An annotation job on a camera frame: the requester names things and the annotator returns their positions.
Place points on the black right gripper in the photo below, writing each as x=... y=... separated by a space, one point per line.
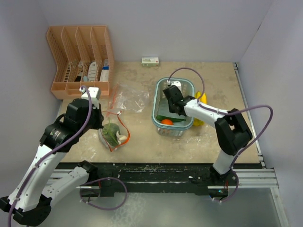
x=170 y=107

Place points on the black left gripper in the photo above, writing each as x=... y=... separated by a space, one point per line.
x=100 y=118

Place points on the green netted melon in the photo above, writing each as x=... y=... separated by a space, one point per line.
x=109 y=133

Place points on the clear zip bag orange zipper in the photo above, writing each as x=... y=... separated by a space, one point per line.
x=114 y=115

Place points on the white garlic bulbs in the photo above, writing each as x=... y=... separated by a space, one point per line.
x=120 y=138

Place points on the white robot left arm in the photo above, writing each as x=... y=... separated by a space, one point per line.
x=32 y=200

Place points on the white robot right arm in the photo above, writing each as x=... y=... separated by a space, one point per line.
x=233 y=133

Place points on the small orange tangerine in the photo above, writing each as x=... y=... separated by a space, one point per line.
x=167 y=122

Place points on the green cucumber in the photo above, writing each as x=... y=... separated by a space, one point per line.
x=163 y=118

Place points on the light blue plastic basket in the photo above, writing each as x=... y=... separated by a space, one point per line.
x=161 y=107

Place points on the white blue box in organizer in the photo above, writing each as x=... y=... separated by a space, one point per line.
x=104 y=76

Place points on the small green white box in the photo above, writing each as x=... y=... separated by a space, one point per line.
x=150 y=61

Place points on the white bottle in organizer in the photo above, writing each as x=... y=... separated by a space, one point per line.
x=92 y=72

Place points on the pink plastic file organizer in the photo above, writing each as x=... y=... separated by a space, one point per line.
x=74 y=48

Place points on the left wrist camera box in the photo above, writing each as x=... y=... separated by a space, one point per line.
x=94 y=93

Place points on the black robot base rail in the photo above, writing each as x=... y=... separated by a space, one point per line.
x=195 y=178

